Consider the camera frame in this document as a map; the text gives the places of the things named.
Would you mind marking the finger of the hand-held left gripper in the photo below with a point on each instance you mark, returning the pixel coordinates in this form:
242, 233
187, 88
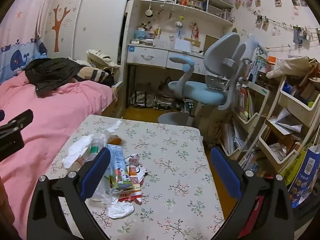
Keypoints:
20, 118

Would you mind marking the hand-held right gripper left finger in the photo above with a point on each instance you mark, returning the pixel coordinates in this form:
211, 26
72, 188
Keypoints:
96, 172

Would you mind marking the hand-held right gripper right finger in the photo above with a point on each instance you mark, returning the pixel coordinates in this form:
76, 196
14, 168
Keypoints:
225, 172

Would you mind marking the clear plastic bottle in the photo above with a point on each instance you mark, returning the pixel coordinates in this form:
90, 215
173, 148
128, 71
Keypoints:
95, 150

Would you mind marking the blue drink carton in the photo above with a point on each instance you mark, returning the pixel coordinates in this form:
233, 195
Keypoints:
116, 160

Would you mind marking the long white tissue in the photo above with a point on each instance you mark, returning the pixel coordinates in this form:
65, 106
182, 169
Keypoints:
77, 147

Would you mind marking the red white snack wrapper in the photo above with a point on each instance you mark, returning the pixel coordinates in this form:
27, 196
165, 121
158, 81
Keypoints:
135, 177

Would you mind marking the small white tissue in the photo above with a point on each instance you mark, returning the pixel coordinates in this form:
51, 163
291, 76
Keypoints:
120, 210

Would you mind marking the pink duvet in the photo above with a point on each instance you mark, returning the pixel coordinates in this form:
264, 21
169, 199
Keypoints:
37, 110

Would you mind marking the red pink cloth item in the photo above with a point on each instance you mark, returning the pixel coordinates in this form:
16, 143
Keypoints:
252, 215

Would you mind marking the black jacket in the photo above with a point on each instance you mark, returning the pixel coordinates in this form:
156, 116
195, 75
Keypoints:
50, 73

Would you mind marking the floral tablecloth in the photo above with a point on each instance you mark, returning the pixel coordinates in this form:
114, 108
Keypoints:
170, 160

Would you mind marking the white book rack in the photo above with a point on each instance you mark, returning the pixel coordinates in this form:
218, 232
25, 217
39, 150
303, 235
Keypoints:
250, 120

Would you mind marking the blue paper bag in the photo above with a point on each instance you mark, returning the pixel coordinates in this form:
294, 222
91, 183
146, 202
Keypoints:
308, 170

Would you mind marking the blue grey desk chair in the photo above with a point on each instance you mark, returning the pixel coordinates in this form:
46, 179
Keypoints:
200, 92

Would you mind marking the striped beige pillow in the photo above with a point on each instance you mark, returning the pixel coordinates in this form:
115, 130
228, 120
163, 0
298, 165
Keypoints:
95, 73

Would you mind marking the silver plaid bag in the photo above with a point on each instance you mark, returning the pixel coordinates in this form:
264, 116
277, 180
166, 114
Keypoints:
143, 97

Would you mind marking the bag of newspapers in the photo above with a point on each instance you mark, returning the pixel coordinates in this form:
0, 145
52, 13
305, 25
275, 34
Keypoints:
167, 97

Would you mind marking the white tiered cart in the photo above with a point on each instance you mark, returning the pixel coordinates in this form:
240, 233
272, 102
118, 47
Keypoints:
292, 102

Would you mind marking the beige tote bag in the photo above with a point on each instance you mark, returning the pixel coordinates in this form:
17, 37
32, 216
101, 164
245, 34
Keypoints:
102, 58

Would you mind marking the white wardrobe with tree sticker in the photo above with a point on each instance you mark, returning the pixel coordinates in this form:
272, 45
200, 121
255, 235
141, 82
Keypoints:
100, 25

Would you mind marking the beige cloth bag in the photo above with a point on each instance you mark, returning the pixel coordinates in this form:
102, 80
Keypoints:
290, 67

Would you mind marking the white desk with drawers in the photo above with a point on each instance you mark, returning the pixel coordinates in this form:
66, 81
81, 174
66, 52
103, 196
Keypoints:
147, 56

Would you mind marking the red doll figure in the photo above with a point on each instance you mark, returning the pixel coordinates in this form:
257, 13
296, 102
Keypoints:
195, 31

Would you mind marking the blue tissue box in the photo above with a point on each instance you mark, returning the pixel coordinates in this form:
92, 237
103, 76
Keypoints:
141, 33

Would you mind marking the white wall shelf unit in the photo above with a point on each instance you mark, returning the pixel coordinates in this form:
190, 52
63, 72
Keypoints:
190, 12

